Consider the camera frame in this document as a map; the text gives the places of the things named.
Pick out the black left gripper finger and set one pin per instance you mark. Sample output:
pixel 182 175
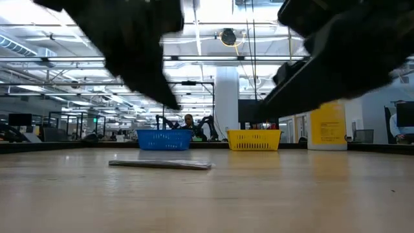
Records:
pixel 148 81

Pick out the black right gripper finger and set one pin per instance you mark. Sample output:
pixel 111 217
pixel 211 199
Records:
pixel 294 94

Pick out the plastic-wrapped black comb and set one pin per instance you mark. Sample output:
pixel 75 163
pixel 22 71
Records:
pixel 161 164

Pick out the black background robot arm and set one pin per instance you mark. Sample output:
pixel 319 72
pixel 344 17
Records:
pixel 208 124
pixel 163 122

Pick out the white pillar with yellow poster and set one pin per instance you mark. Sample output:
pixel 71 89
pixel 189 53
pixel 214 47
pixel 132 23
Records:
pixel 326 129

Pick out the large black monitor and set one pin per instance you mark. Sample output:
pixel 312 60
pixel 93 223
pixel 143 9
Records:
pixel 249 111

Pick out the person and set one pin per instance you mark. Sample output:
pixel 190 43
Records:
pixel 399 129
pixel 189 124

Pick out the blue plastic basket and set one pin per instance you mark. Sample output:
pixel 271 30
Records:
pixel 163 139

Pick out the yellow plastic basket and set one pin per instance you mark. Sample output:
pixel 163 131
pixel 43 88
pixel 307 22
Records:
pixel 254 139

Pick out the white round pillar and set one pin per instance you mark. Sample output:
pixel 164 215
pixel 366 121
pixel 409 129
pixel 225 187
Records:
pixel 226 97

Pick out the black monitor with dark screen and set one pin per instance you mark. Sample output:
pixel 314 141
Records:
pixel 406 114

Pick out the black slanted panel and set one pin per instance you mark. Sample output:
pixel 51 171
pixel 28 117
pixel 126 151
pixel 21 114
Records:
pixel 387 127

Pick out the small black monitor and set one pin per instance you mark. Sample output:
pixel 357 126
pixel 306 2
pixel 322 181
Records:
pixel 20 119

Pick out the black metal frame rig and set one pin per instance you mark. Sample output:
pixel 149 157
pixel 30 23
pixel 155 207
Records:
pixel 194 83

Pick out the black table edge rail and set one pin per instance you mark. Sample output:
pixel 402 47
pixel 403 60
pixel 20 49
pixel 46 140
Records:
pixel 48 147

